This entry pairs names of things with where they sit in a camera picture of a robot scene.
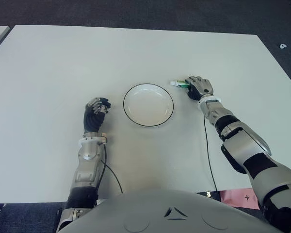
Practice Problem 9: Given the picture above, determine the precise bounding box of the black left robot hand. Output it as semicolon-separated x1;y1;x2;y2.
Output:
82;97;112;134

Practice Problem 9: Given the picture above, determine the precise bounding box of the grey robot torso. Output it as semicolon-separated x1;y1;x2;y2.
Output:
62;189;291;233

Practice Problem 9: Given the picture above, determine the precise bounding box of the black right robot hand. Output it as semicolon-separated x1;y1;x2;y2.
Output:
185;75;214;101

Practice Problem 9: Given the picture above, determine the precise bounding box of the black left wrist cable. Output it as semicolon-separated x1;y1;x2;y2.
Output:
94;140;124;207

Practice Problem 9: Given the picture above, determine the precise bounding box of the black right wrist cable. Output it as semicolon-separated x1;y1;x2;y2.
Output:
203;115;219;193

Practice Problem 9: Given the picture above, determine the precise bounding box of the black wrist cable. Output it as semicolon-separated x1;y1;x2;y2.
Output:
94;140;124;207
203;115;219;193

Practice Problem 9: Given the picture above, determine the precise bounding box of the green toothpaste tube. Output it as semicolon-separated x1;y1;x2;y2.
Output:
170;78;191;89

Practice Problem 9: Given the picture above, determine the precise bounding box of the white plate with black rim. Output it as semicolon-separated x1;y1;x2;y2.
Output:
122;83;175;127

